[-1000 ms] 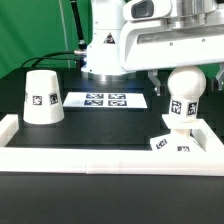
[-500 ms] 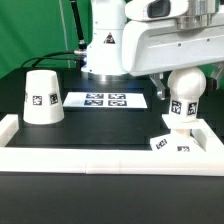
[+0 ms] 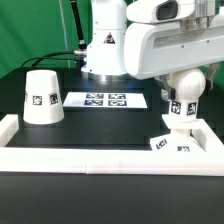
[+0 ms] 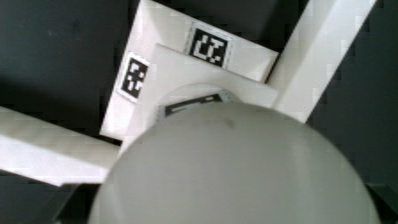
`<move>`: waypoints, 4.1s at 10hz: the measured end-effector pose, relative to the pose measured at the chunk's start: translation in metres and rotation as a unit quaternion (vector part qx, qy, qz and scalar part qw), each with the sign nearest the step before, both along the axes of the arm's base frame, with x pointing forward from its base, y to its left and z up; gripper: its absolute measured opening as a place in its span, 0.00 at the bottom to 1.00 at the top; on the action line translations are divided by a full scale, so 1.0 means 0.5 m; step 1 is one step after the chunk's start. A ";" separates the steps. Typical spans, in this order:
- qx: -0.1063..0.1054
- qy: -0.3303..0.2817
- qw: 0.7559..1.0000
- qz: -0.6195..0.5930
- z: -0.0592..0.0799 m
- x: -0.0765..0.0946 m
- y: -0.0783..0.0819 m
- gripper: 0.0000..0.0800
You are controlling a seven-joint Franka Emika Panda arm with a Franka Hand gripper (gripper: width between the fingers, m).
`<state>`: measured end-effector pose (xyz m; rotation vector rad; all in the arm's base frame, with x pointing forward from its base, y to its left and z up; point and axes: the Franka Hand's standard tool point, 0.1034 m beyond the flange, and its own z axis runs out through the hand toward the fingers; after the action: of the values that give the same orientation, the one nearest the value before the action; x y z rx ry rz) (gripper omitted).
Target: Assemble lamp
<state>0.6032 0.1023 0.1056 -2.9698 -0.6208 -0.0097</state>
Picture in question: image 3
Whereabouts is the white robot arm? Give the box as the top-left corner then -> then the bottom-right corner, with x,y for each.
82,0 -> 224,100

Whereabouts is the white U-shaped frame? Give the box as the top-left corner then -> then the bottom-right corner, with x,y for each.
0,114 -> 224,176

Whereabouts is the white conical lamp shade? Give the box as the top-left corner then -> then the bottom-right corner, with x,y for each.
23,70 -> 64,125

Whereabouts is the black hose with connector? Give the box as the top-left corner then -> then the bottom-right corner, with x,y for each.
69,0 -> 89,56

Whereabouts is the white lamp base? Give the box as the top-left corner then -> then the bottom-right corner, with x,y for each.
149,114 -> 208,153

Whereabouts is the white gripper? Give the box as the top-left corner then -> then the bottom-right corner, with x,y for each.
124,0 -> 224,101

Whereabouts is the black cable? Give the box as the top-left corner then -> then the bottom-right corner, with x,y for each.
20,50 -> 83,69

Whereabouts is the white lamp bulb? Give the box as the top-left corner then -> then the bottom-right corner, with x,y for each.
168,69 -> 206,122

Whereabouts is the white marker sheet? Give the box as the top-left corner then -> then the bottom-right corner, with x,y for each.
63,92 -> 147,109

